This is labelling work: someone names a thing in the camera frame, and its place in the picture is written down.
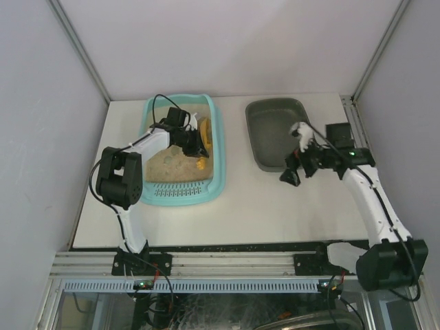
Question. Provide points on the dark grey plastic tub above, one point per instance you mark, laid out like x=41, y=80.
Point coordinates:
x=268, y=125

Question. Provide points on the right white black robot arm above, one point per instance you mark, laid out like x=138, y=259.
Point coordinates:
x=394, y=259

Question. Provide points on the beige cat litter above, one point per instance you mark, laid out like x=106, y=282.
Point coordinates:
x=182, y=168

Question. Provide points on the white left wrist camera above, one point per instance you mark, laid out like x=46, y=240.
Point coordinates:
x=192, y=124

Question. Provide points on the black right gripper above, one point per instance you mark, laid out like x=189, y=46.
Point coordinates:
x=299, y=161

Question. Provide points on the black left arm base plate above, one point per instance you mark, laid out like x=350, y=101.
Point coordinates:
x=144, y=264

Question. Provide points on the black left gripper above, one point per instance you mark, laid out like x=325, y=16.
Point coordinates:
x=200, y=143

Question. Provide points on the light blue cable duct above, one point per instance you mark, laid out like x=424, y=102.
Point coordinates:
x=200, y=286

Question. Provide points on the orange litter scoop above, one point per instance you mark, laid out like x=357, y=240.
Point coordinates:
x=205, y=131

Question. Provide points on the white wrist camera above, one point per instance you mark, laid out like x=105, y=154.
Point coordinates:
x=192, y=124
x=304, y=133

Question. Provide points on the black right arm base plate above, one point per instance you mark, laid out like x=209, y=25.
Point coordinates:
x=311, y=265

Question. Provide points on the light blue litter box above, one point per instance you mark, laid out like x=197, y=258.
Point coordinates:
x=193, y=192

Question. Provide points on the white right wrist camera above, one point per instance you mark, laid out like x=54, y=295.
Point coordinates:
x=304, y=133

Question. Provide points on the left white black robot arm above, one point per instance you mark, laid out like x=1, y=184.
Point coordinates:
x=116, y=180

